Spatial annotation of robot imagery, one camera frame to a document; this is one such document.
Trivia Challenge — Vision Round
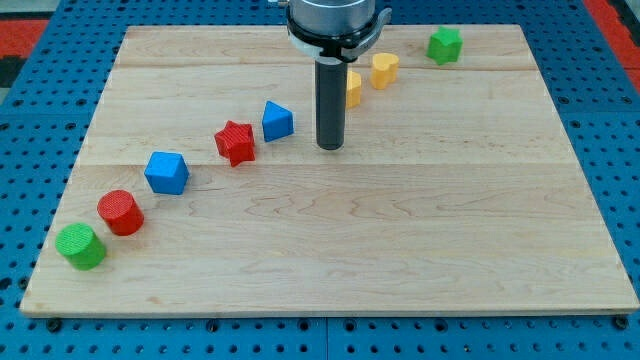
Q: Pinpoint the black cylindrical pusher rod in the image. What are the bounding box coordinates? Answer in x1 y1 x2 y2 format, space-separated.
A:
315 62 347 150

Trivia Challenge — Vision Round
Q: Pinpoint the yellow hexagon block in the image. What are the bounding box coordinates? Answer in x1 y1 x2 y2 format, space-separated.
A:
346 70 362 109

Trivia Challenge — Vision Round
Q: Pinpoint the yellow heart block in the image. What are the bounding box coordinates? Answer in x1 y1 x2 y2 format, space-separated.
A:
370 53 400 90

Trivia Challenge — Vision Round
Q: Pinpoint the blue triangle block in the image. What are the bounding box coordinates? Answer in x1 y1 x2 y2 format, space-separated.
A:
262 101 294 142

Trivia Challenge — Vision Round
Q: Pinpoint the red star block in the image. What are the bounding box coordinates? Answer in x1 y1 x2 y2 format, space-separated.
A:
214 121 255 167

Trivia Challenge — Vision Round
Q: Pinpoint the green star block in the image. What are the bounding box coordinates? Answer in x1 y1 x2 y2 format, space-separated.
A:
426 26 464 65

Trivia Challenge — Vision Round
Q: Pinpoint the light wooden board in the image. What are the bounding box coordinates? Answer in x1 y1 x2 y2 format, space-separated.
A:
20 25 639 318

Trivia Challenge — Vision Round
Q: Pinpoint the blue cube block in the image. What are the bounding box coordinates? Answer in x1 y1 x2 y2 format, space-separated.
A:
144 151 189 195

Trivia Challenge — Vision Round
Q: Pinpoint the red cylinder block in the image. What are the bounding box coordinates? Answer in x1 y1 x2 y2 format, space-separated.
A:
97 189 144 236

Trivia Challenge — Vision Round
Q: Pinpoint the green cylinder block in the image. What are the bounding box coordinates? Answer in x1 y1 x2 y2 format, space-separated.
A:
55 222 107 271

